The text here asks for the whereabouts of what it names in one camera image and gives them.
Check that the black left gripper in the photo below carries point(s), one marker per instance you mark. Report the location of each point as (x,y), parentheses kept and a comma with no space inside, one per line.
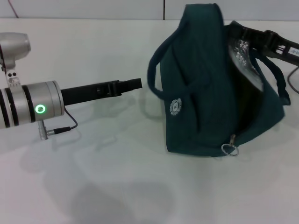
(86,93)

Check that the dark teal insulated lunch bag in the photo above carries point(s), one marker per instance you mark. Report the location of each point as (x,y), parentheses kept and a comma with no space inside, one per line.
(205,93)

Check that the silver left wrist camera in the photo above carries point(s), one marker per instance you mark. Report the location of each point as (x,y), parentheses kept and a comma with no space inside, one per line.
(11,46)

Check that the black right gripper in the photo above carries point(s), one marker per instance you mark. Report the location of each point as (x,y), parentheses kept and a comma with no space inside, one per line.
(288,51)

